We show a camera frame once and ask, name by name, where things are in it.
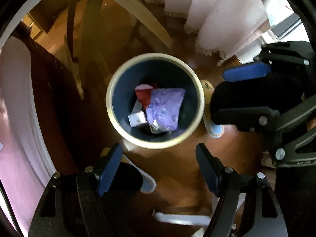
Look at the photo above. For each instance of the red paper box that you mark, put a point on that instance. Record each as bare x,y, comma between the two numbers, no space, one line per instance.
143,93

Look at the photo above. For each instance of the pink bed skirt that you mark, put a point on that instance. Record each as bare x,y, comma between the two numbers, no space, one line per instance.
26,166

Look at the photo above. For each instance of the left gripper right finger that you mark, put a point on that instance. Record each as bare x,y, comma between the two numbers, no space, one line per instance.
215,174

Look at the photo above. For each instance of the white fringed curtain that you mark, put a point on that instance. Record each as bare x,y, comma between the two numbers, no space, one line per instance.
221,26

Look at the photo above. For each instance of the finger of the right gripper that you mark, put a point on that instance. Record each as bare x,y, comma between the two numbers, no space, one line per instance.
248,104
246,72

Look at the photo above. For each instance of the right blue slipper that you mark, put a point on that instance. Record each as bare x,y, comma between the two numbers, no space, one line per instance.
214,130

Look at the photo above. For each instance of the white black handle tool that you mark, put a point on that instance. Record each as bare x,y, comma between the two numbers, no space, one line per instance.
183,219

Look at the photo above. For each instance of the white small carton box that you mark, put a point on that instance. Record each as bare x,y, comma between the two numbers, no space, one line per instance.
137,119

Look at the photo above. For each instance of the purple plastic bag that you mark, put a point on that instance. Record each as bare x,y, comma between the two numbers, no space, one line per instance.
163,111

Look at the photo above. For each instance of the left blue slipper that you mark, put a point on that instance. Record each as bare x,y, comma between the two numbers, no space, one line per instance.
148,182

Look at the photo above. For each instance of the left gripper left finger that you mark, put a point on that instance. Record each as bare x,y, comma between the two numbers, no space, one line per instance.
107,168

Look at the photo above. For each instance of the blue slipper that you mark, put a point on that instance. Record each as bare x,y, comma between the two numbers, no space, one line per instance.
214,130
148,182

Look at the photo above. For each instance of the yellow plush slipper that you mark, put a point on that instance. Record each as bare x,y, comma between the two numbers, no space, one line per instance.
208,90

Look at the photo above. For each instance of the blue round trash bin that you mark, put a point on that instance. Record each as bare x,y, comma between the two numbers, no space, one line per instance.
159,71

